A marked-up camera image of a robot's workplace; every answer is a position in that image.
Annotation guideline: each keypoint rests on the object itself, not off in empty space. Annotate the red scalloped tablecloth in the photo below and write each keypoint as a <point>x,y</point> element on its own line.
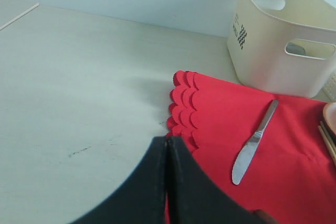
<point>291,177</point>

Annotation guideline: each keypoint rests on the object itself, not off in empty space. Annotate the metal butter knife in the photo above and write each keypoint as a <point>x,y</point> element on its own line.
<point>246,154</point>

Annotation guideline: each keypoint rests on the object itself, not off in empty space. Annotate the cream plastic storage bin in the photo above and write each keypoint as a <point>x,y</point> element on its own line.
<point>257,40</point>

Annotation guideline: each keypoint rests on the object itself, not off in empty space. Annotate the right wooden chopstick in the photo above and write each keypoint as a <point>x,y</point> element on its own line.
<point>330,135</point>

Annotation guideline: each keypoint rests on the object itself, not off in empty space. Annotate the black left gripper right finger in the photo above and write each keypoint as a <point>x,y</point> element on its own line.
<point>191,195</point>

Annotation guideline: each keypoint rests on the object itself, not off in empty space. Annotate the wooden chopstick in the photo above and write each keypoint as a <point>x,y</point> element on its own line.
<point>327,143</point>
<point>330,135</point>

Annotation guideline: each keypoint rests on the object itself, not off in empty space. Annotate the stainless steel cup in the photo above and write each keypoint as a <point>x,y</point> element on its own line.
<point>295,49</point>

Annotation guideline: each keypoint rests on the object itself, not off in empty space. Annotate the brown round plate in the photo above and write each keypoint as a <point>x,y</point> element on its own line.
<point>329,115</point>

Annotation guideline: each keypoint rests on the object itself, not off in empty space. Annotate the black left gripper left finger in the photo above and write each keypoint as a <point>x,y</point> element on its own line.
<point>141,197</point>

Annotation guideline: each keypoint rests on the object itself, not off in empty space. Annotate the left wooden chopstick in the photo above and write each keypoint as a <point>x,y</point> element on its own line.
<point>327,143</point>

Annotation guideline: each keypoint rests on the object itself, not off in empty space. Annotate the white perforated plastic basket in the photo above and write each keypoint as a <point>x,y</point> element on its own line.
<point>330,87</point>

